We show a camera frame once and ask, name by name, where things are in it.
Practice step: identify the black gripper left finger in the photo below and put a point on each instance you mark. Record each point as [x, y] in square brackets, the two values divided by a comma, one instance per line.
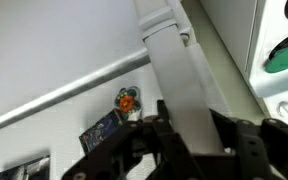
[118, 154]

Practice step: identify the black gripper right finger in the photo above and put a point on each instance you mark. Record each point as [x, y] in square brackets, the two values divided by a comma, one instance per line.
[257, 146]

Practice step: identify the white refrigerator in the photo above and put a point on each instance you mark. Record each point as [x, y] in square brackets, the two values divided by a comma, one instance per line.
[61, 64]

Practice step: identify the orange flower fridge magnet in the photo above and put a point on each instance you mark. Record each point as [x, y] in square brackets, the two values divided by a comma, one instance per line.
[128, 102]

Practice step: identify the white stove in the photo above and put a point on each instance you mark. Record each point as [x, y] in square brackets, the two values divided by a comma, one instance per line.
[255, 33]

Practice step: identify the dark blue rectangular magnet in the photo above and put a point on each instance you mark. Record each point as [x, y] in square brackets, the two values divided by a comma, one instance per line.
[103, 128]

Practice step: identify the green silicone pot holder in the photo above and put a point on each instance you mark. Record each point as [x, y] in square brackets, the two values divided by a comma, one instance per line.
[278, 58]

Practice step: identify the black white photo magnet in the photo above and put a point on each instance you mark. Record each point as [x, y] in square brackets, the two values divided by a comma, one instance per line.
[37, 169]

